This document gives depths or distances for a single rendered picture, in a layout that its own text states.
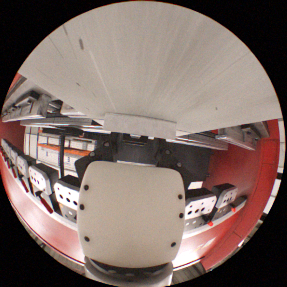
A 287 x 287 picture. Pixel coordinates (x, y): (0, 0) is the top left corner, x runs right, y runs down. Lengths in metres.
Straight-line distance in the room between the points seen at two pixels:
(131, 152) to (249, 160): 1.00
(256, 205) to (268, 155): 0.36
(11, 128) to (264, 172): 3.03
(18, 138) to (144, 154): 2.23
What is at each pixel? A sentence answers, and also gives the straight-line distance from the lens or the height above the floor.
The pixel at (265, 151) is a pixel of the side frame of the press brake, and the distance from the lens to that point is 0.87.
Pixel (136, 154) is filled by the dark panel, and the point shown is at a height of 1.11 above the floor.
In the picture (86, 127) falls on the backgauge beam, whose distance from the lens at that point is 0.56.
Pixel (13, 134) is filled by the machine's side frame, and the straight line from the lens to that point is 2.21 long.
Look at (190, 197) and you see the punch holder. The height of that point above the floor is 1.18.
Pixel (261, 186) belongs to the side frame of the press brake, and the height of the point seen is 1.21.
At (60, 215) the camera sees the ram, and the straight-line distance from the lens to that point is 0.45.
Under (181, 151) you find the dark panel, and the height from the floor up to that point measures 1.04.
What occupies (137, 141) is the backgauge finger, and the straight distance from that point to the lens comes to 0.42.
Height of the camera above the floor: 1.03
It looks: 1 degrees down
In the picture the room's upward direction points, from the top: 173 degrees counter-clockwise
